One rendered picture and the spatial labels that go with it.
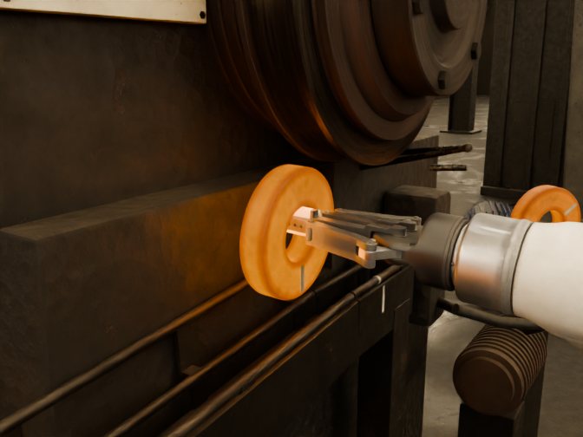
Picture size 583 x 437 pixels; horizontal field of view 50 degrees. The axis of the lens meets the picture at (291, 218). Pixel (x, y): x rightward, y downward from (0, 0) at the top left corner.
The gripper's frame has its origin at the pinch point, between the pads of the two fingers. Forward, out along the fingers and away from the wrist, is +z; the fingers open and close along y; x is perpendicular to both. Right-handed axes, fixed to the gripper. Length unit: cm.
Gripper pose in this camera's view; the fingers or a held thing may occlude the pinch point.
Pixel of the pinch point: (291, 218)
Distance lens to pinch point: 71.6
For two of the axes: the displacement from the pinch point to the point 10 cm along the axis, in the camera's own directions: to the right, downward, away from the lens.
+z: -8.4, -1.8, 5.2
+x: 0.4, -9.6, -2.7
